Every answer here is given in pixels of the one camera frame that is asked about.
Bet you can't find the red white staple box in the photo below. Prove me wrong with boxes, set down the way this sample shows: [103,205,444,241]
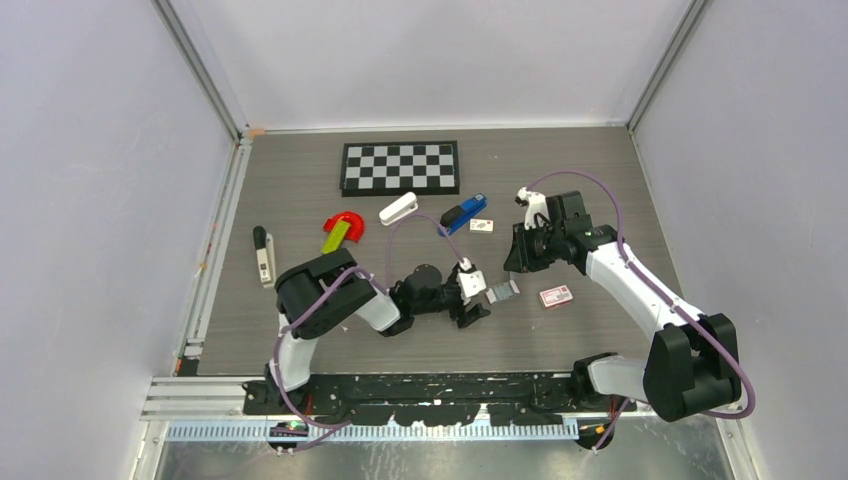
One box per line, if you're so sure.
[539,285,574,309]

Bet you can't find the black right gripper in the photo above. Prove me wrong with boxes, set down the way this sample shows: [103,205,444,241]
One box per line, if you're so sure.
[505,220,565,273]

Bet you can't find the green lego brick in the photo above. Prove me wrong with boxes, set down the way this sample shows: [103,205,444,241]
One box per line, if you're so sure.
[321,220,351,254]

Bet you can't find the black and white stapler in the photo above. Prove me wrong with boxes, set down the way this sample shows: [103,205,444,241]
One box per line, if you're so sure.
[252,225,276,288]

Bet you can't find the checkerboard calibration board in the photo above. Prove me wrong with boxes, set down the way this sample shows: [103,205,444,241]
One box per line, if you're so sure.
[339,141,461,197]

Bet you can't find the blue stapler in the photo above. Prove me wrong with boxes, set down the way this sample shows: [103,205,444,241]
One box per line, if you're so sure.
[437,193,488,236]

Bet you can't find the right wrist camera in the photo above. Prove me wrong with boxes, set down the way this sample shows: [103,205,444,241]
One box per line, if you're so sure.
[515,187,550,230]

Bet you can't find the red arch toy block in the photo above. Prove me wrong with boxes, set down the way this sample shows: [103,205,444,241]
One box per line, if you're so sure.
[323,211,366,243]

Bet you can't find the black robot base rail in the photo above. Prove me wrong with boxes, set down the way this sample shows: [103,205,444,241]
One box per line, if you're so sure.
[242,372,623,427]

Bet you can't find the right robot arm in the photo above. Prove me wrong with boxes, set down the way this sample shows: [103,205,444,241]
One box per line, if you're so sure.
[504,188,743,422]

